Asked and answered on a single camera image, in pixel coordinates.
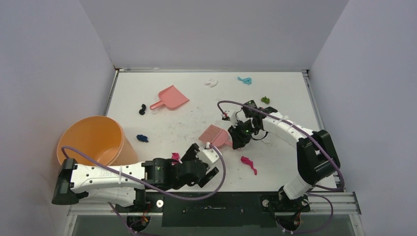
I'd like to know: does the magenta paper scrap near brush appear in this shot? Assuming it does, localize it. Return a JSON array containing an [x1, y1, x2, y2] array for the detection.
[[240, 156, 258, 176]]

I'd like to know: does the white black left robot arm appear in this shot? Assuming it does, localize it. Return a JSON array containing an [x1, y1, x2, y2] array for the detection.
[[52, 143, 225, 212]]

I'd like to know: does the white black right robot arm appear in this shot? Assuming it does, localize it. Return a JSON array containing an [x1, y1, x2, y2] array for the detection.
[[221, 100, 340, 211]]

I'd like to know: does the green paper scrap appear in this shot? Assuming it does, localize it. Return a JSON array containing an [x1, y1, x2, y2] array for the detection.
[[261, 96, 270, 104]]

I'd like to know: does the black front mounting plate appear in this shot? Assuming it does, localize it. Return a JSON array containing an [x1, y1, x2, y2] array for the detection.
[[147, 192, 276, 228]]

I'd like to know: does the black paper scrap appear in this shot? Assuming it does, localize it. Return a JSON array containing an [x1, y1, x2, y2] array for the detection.
[[139, 104, 147, 116]]

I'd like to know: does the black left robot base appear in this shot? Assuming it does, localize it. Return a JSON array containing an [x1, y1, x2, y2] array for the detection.
[[126, 188, 151, 232]]

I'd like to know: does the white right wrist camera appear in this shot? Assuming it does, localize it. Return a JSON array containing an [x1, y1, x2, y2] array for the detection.
[[223, 110, 238, 127]]

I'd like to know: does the orange plastic bucket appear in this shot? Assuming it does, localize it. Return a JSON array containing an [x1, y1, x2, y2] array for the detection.
[[57, 116, 139, 166]]

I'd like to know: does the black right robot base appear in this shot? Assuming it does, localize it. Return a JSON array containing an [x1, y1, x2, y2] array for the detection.
[[260, 191, 310, 231]]

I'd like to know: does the magenta paper scrap left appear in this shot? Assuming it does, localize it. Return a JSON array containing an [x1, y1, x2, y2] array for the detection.
[[171, 152, 180, 165]]

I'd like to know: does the dark blue paper scrap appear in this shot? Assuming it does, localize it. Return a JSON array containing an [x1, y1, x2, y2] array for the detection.
[[136, 134, 149, 143]]

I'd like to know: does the pink plastic hand brush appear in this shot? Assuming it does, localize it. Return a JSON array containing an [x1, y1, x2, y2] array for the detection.
[[198, 125, 233, 148]]

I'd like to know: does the pink plastic dustpan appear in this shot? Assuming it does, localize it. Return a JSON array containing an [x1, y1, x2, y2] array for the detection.
[[149, 85, 189, 110]]

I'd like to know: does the cyan paper scrap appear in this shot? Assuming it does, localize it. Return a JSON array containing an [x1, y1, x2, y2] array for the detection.
[[237, 77, 252, 85]]

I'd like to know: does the white paper scrap far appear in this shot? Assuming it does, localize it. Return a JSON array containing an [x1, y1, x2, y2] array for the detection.
[[205, 79, 218, 88]]

